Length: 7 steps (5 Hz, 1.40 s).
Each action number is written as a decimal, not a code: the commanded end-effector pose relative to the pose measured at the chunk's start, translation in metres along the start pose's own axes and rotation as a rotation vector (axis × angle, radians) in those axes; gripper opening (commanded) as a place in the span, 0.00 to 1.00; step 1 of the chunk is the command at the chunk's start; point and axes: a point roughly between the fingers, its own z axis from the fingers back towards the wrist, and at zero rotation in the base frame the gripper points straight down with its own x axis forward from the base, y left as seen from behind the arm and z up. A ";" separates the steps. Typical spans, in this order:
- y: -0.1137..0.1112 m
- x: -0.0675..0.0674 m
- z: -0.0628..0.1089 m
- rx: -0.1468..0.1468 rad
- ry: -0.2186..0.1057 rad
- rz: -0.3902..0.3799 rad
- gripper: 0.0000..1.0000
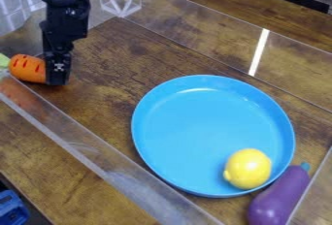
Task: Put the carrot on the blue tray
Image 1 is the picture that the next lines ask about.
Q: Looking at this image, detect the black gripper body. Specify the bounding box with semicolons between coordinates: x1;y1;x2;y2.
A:
40;0;91;53

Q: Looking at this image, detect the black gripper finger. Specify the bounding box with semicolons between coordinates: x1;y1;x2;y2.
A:
44;52;71;85

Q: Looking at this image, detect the orange toy carrot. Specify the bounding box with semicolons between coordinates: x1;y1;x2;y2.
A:
0;53;46;83

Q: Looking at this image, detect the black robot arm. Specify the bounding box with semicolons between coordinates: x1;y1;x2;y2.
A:
40;0;91;85

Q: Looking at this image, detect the blue object at corner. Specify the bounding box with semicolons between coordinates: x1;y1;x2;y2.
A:
0;190;30;225

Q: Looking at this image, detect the yellow toy lemon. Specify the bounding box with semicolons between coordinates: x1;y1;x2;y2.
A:
224;148;272;189

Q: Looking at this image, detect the purple toy eggplant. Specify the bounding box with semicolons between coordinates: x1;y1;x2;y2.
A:
248;162;311;225

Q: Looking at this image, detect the clear acrylic enclosure wall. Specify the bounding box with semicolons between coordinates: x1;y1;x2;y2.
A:
0;0;332;225

